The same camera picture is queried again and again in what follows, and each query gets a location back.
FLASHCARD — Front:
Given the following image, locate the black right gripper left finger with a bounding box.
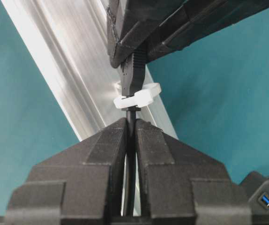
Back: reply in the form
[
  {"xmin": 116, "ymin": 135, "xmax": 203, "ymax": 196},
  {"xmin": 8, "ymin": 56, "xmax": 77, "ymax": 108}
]
[{"xmin": 5, "ymin": 118, "xmax": 127, "ymax": 225}]

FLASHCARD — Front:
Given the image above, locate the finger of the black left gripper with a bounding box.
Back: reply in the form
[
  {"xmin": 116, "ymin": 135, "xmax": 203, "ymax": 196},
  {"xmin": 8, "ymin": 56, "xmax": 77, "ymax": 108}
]
[
  {"xmin": 147, "ymin": 0, "xmax": 269, "ymax": 62},
  {"xmin": 106, "ymin": 0, "xmax": 186, "ymax": 68}
]

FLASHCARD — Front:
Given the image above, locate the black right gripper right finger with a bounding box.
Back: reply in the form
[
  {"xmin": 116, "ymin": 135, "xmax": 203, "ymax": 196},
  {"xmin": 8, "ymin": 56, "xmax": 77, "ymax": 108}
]
[{"xmin": 135, "ymin": 120, "xmax": 251, "ymax": 225}]

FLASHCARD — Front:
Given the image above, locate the black USB cable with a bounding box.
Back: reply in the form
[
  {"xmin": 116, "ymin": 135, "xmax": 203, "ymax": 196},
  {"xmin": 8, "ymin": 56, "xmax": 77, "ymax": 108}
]
[{"xmin": 120, "ymin": 43, "xmax": 147, "ymax": 218}]

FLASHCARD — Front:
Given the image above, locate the black USB hub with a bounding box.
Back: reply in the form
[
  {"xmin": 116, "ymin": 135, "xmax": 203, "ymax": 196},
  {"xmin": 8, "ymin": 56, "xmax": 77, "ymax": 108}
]
[{"xmin": 239, "ymin": 171, "xmax": 269, "ymax": 225}]

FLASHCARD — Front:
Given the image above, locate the green table cloth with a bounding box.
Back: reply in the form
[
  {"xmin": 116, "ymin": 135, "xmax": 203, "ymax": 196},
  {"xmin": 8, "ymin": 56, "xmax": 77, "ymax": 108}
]
[{"xmin": 0, "ymin": 1, "xmax": 269, "ymax": 216}]

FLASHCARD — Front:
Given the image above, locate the white ring near hub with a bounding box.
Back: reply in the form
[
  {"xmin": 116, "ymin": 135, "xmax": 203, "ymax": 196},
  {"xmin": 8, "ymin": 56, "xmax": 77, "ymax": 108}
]
[{"xmin": 112, "ymin": 82, "xmax": 162, "ymax": 110}]

